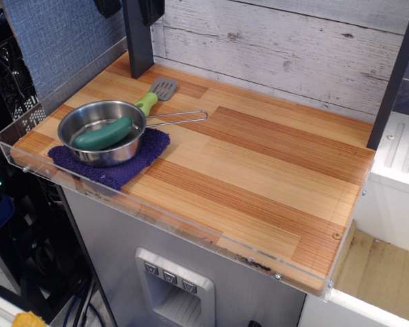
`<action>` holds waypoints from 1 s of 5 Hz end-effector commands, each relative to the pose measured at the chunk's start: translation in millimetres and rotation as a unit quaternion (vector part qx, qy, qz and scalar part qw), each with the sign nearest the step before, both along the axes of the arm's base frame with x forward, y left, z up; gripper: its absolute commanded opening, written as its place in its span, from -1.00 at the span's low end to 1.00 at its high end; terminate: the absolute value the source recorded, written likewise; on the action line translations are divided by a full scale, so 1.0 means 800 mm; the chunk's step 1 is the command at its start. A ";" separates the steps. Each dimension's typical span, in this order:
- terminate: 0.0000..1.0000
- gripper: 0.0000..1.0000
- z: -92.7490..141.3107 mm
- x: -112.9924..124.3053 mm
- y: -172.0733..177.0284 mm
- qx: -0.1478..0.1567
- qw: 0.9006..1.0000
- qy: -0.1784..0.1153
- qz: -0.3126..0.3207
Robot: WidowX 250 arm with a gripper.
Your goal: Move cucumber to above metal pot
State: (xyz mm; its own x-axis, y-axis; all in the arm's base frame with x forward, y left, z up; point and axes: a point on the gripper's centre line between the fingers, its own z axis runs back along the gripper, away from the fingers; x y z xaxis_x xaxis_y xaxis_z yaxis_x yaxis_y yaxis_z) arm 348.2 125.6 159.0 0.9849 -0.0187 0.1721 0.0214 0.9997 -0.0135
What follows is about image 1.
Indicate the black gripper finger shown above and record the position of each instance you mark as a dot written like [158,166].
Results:
[108,8]
[151,11]

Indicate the green toy pickle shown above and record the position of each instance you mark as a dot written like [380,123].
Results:
[104,137]

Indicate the blue fabric panel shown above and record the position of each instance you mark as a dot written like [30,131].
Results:
[65,44]

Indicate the black plastic crate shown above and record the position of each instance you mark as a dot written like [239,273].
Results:
[16,86]

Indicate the purple terry cloth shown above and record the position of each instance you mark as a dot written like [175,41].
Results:
[155,143]

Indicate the stainless steel pan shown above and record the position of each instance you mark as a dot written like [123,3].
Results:
[96,115]

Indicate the clear acrylic table guard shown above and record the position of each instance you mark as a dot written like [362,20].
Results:
[255,192]

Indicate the silver toy fridge cabinet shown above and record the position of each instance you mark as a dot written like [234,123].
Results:
[152,276]

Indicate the white toy sink unit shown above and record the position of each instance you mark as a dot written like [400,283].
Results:
[372,285]

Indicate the left dark support post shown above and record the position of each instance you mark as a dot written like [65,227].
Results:
[138,36]

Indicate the dark support post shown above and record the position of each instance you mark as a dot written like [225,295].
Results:
[391,93]
[138,36]

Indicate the green handled grey spatula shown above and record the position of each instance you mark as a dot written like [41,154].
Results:
[161,90]

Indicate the right dark support post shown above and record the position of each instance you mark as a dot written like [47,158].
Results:
[391,93]

